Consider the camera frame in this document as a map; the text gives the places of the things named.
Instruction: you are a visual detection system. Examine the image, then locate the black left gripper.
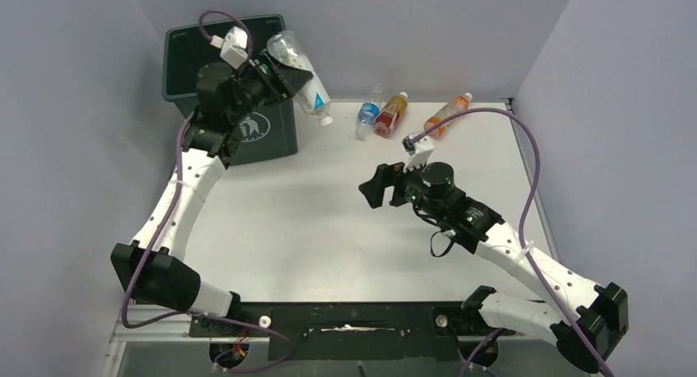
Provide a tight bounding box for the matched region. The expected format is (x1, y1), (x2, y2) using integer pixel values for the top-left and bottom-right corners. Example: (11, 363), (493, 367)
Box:
(226, 50), (311, 124)

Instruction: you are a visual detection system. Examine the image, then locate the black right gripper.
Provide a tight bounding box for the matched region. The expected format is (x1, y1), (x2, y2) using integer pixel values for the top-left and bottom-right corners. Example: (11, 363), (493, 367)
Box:
(359, 154), (445, 222)

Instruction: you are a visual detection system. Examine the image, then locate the white blue label bottle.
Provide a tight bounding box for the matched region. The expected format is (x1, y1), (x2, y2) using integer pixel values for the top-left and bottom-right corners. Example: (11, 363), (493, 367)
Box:
(266, 30), (333, 127)

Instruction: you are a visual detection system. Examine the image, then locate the brown tea bottle red label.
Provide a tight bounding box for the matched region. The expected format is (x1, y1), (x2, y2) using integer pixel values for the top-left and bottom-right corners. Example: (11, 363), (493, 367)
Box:
(373, 91), (409, 139)

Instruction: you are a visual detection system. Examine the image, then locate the clear bottle blue label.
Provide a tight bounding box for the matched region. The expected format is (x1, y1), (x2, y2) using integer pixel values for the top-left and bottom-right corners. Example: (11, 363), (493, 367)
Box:
(354, 87), (383, 140)

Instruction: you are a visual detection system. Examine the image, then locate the orange juice bottle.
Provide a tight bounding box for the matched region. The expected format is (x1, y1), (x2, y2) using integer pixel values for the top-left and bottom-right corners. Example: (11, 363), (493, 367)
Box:
(423, 92), (473, 139)

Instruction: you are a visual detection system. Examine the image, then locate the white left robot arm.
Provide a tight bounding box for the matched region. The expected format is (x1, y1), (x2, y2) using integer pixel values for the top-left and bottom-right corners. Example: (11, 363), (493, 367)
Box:
(110, 51), (313, 318)

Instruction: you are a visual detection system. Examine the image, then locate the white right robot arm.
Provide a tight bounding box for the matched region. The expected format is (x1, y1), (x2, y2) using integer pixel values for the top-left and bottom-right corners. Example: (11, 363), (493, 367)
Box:
(358, 162), (629, 376)

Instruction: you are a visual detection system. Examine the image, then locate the dark green trash bin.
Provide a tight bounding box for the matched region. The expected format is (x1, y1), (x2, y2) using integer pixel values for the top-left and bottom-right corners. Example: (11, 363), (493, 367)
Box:
(162, 14), (298, 166)

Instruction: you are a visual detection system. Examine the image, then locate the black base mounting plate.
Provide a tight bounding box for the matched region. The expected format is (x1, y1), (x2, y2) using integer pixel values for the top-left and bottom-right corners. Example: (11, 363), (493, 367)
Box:
(188, 301), (516, 363)

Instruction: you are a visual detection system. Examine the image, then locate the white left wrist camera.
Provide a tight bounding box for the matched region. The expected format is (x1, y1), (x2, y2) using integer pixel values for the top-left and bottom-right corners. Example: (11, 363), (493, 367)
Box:
(210, 26), (251, 70)

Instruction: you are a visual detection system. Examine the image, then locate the aluminium frame rail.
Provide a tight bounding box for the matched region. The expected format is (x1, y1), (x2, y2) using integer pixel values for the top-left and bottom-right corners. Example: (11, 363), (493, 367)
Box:
(102, 305), (579, 376)

